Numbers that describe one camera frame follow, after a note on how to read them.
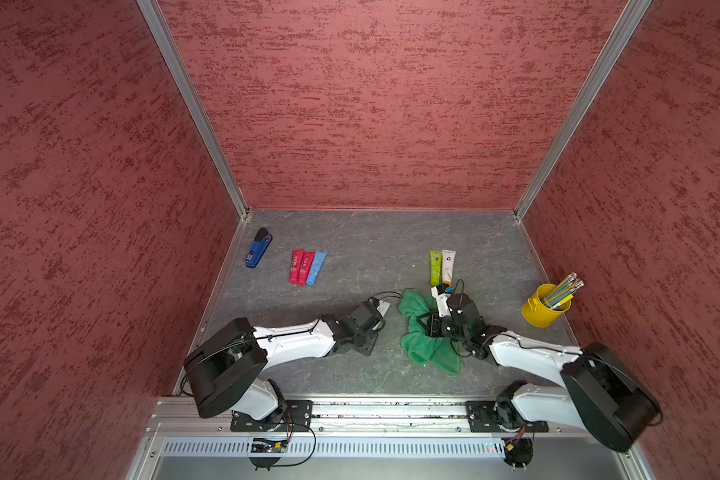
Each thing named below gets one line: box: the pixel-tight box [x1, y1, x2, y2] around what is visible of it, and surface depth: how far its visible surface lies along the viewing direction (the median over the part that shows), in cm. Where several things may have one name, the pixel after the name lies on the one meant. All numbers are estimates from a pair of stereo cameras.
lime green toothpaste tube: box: [430, 250, 443, 286], surface depth 105 cm
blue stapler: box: [245, 227, 273, 268], surface depth 109 cm
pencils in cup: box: [541, 272, 585, 309], surface depth 85 cm
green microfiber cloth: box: [400, 288, 464, 376], surface depth 85 cm
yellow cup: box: [522, 284, 572, 328], surface depth 87 cm
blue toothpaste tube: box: [306, 250, 328, 286], surface depth 105 cm
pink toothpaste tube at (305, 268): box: [297, 251, 315, 287], surface depth 104 cm
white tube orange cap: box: [442, 250, 456, 285], surface depth 105 cm
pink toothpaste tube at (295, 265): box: [290, 248, 305, 285], surface depth 105 cm
